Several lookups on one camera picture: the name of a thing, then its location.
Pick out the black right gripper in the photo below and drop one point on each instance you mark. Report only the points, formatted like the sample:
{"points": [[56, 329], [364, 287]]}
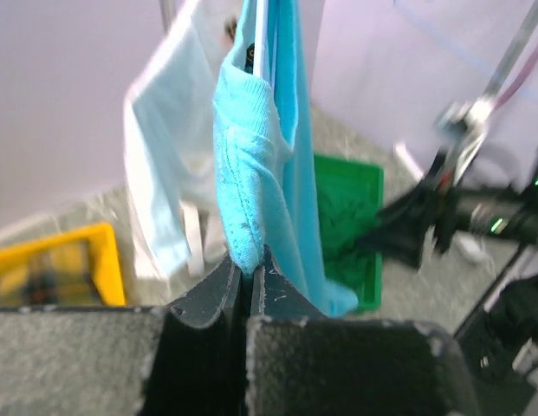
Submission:
{"points": [[495, 212]]}

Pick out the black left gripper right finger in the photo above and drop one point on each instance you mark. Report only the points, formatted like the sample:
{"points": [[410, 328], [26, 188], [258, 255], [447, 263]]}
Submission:
{"points": [[299, 362]]}

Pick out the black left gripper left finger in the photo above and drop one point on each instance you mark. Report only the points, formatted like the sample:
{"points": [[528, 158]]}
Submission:
{"points": [[99, 360]]}

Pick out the green plastic bin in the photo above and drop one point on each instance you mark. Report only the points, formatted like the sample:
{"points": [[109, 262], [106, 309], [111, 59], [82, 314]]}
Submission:
{"points": [[349, 193]]}

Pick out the light blue t shirt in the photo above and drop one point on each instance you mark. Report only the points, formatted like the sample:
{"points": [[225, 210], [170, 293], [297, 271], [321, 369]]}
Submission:
{"points": [[265, 161]]}

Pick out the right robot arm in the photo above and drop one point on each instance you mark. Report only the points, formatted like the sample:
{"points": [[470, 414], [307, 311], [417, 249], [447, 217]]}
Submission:
{"points": [[499, 342]]}

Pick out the white t shirt on hanger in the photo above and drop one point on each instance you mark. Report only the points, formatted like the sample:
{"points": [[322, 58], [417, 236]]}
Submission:
{"points": [[168, 144]]}

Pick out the yellow plastic bin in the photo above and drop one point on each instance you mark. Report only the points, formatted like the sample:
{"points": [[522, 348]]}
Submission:
{"points": [[104, 259]]}

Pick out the yellow plaid cloth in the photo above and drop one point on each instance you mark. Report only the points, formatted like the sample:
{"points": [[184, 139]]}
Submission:
{"points": [[59, 275]]}

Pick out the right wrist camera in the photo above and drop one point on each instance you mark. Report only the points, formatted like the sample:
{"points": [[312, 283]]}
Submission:
{"points": [[467, 124]]}

